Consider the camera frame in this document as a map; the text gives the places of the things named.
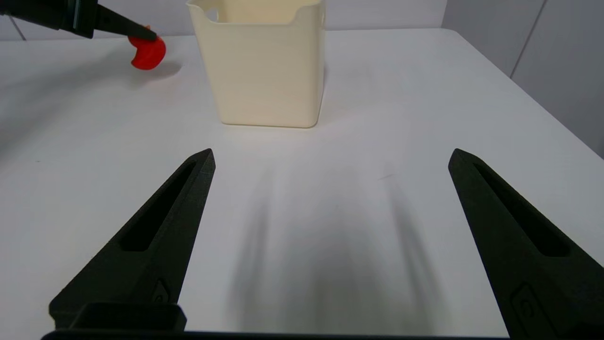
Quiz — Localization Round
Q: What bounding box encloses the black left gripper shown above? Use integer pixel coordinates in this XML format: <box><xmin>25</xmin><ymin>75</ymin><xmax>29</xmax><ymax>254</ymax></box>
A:
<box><xmin>0</xmin><ymin>0</ymin><xmax>158</xmax><ymax>41</ymax></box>

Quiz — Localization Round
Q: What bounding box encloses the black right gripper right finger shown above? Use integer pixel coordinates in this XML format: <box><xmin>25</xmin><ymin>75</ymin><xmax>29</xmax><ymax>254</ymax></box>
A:
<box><xmin>448</xmin><ymin>148</ymin><xmax>604</xmax><ymax>340</ymax></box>

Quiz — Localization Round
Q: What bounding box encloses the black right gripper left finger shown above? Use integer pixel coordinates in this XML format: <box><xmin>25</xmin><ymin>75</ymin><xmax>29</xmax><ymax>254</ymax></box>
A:
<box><xmin>49</xmin><ymin>148</ymin><xmax>217</xmax><ymax>331</ymax></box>

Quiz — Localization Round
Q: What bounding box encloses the red rubber duck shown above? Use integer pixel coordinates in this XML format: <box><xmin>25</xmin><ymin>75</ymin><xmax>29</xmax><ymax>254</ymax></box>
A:
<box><xmin>128</xmin><ymin>25</ymin><xmax>167</xmax><ymax>71</ymax></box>

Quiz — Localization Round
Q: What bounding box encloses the cream plastic basket with handles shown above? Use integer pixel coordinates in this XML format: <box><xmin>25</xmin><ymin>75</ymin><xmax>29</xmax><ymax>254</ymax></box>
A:
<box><xmin>186</xmin><ymin>0</ymin><xmax>327</xmax><ymax>129</ymax></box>

